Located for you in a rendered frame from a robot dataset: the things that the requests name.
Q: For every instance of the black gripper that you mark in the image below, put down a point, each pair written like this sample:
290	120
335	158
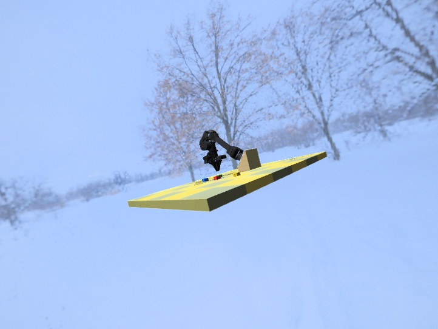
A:
216	161

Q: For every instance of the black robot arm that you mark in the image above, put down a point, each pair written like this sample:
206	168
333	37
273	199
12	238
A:
234	152

